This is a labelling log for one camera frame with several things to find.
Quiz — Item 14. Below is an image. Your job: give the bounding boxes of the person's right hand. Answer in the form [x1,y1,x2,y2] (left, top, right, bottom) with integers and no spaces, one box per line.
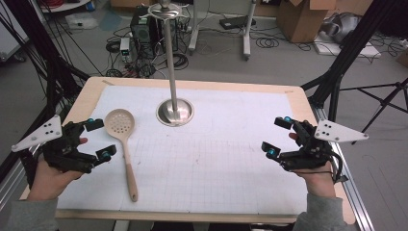
[288,132,337,195]

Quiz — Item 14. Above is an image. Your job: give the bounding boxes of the black tripod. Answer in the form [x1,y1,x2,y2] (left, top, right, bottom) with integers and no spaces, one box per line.
[340,76,408,145]

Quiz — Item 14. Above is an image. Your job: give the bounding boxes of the aluminium frame rail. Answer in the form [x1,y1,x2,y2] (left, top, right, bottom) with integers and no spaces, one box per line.
[0,143,44,210]
[312,105,375,231]

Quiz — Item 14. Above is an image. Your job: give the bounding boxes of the white rolling stand legs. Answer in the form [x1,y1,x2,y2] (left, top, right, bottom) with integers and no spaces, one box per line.
[188,0,258,62]

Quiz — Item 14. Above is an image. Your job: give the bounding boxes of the steel utensil hanging stand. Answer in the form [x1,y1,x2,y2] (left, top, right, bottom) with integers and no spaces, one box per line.
[147,0,195,128]

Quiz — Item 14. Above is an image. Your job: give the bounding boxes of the beige slotted spoon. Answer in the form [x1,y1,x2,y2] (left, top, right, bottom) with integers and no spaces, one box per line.
[104,108,140,203]

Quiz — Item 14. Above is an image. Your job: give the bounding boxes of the flat black box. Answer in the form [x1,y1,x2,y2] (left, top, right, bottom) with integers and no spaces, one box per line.
[218,14,257,31]

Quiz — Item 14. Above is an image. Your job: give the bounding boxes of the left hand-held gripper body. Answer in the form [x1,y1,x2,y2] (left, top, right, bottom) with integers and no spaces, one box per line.
[12,115,99,175]

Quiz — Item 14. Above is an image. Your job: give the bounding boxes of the coiled black cable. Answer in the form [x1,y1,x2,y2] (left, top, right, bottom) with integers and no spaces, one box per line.
[105,40,121,54]
[255,37,280,49]

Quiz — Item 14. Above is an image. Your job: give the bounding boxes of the silver grey bag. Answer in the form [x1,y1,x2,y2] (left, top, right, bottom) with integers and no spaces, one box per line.
[320,13,363,44]

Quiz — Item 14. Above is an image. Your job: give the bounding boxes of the black metal frame stand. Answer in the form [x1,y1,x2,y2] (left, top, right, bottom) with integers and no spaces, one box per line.
[0,0,92,189]
[300,0,408,134]

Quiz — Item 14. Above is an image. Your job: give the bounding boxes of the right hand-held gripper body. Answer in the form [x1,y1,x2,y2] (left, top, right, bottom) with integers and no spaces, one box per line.
[278,118,370,171]

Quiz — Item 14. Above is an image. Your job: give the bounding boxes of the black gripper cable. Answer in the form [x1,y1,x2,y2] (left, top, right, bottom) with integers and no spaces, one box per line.
[326,149,349,186]

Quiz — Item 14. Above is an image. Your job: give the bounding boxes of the white round table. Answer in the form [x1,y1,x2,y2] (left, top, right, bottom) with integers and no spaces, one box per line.
[38,0,94,13]

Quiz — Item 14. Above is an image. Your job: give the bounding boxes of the person's left hand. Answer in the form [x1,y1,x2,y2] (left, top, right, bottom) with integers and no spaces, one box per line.
[27,136,89,202]

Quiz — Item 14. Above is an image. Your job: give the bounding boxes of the open cardboard box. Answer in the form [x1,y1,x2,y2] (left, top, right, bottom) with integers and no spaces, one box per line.
[277,0,338,44]

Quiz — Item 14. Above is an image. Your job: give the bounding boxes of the small bench power supply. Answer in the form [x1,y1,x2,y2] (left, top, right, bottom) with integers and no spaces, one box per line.
[119,37,133,64]

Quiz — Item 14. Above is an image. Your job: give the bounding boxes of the black computer tower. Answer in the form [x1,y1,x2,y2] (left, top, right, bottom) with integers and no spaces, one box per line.
[129,6,159,60]

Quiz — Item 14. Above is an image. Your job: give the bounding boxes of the white grid paper mat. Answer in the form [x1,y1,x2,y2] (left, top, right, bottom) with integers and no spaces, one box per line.
[57,85,309,217]

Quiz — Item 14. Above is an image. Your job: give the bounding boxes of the white flat board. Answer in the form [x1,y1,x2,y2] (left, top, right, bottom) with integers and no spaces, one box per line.
[313,34,383,60]

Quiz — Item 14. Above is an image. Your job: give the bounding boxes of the white plastic bag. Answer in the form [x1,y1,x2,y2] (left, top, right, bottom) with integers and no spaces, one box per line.
[64,13,99,31]

